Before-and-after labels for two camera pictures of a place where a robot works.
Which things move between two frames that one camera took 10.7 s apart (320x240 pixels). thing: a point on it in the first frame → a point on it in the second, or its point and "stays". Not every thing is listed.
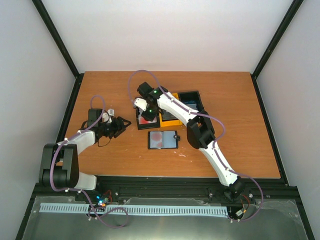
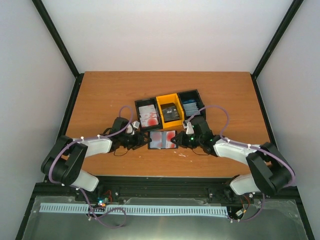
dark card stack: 167,115 stays
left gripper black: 119,127 → 139,141
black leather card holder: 163,139 stays
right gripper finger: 148,115 → 180,144
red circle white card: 155,139 stays
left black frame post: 62,47 stays
